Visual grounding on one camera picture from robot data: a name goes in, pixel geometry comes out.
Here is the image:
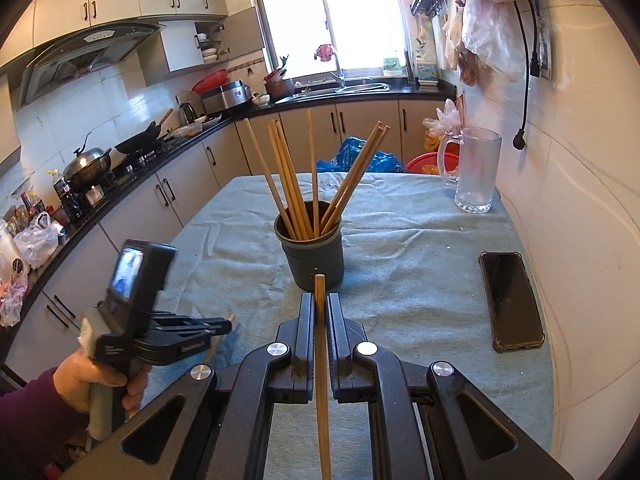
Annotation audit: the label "chrome faucet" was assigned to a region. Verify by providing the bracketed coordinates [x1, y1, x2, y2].
[330, 50, 347, 88]

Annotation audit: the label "dark grey chopstick cup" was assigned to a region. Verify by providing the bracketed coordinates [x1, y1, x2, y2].
[274, 200, 346, 293]

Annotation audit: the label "kitchen window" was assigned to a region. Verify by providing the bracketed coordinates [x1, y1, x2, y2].
[252, 0, 408, 78]

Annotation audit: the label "black wall hook rack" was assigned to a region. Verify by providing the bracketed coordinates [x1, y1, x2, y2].
[410, 0, 448, 18]

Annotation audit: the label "white plastic bag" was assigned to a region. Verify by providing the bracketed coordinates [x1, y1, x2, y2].
[12, 211, 60, 270]

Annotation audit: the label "black power cable with plug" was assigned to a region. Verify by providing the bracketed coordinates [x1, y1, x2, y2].
[512, 0, 532, 151]

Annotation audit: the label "silver rice cooker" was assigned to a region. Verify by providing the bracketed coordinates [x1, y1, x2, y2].
[201, 80, 252, 116]

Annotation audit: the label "dark brown utensil pot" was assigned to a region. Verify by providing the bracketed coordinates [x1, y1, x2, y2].
[263, 55, 296, 102]

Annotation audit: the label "steel pot with lid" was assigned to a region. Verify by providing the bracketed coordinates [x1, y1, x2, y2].
[62, 134, 113, 192]

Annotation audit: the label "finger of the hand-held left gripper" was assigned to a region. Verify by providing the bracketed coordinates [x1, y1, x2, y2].
[149, 312, 234, 336]

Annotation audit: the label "white detergent bottle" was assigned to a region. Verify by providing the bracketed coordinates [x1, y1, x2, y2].
[416, 52, 441, 83]

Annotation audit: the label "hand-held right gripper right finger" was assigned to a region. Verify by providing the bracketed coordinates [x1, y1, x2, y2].
[326, 292, 576, 480]

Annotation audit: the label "red bowl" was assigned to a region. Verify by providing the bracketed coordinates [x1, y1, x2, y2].
[192, 69, 230, 95]

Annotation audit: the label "steel sink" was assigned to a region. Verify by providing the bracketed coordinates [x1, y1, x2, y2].
[295, 80, 391, 98]

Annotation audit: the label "gas stove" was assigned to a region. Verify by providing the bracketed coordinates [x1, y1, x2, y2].
[107, 137, 176, 173]

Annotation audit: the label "black kitchen countertop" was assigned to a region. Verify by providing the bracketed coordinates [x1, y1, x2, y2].
[0, 82, 458, 341]

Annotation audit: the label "pink plastic bag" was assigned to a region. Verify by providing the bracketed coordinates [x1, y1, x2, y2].
[0, 275, 28, 328]

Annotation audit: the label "plastic bag with orange contents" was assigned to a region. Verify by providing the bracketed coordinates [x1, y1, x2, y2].
[422, 99, 463, 153]

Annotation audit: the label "clear glass mug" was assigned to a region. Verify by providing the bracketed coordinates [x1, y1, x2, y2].
[436, 127, 502, 215]

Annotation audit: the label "dark sauce bottle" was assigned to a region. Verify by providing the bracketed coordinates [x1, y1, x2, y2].
[52, 175, 81, 216]

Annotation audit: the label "range hood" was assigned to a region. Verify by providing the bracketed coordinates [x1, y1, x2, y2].
[17, 22, 167, 111]

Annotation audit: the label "black smartphone in clear case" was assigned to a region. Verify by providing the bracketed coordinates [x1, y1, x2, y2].
[478, 251, 546, 353]

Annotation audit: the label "wall socket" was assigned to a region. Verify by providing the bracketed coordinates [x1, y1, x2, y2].
[540, 27, 553, 81]

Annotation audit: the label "pale blue towel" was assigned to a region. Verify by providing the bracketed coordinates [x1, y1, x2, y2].
[135, 172, 556, 480]

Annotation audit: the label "red plastic basin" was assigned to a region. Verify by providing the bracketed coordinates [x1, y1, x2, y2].
[405, 152, 460, 176]

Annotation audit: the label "black plugged-in cable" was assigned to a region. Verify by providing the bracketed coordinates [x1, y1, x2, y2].
[529, 0, 543, 78]

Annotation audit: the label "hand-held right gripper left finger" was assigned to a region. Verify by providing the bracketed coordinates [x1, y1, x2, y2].
[59, 292, 316, 480]

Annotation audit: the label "black wok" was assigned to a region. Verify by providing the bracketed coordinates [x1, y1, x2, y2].
[115, 121, 163, 155]

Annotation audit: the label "bunch of wooden chopsticks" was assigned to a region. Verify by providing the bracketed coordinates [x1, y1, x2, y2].
[241, 107, 392, 242]

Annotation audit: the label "beige lower kitchen cabinets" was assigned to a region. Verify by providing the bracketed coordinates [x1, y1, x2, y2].
[0, 97, 458, 376]

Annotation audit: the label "person's left forearm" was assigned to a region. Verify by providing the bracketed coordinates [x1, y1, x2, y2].
[0, 367, 93, 480]

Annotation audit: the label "blue plastic bag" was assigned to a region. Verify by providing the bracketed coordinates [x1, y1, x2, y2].
[316, 136, 405, 175]

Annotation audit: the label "clear hanging plastic bag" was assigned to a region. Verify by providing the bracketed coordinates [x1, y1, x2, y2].
[460, 0, 526, 83]

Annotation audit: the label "wooden chopstick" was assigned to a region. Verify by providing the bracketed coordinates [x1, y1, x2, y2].
[202, 312, 237, 363]
[313, 274, 332, 480]

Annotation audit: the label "person's left hand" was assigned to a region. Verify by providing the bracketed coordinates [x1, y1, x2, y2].
[52, 347, 152, 416]

